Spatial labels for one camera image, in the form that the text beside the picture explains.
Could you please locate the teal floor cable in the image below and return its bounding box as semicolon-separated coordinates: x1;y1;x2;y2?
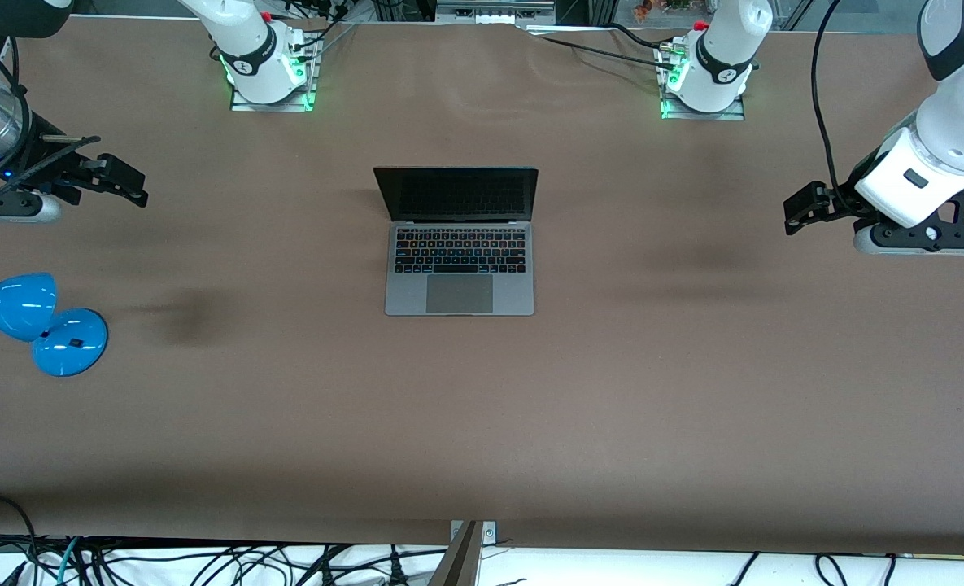
57;536;82;586

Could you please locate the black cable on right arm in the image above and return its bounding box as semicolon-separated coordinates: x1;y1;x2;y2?
0;33;100;204

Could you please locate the brown table cover sheet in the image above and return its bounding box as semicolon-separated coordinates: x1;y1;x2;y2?
0;16;964;556

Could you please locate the black looped floor cable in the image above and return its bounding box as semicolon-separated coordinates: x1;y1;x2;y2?
0;493;41;586

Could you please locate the grey metal box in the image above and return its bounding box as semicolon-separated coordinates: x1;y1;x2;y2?
435;0;557;25

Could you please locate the grey camera stand post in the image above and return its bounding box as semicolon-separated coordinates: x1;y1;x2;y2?
427;521;482;586

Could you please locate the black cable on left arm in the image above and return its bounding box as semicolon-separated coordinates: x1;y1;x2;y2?
811;0;853;200

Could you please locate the grey laptop with black keyboard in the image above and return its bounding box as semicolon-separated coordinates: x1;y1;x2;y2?
373;166;540;317

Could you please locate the blue desk lamp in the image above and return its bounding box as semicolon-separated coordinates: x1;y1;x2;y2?
0;272;110;378

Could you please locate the black cable to arm base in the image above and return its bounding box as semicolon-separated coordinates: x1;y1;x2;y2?
540;36;668;66
610;23;671;51

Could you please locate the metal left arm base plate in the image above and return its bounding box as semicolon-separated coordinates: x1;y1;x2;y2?
657;41;748;122

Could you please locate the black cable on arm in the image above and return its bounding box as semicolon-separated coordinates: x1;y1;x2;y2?
811;0;853;200
0;33;100;204

